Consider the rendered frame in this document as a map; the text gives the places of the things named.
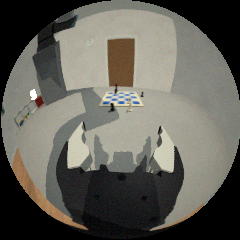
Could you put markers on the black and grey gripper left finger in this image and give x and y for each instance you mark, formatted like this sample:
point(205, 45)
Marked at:
point(75, 159)

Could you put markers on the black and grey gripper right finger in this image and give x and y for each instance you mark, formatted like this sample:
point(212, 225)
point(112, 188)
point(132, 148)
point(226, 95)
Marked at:
point(166, 163)

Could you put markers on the blue and cream chessboard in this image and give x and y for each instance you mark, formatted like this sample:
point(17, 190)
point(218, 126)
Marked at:
point(120, 99)

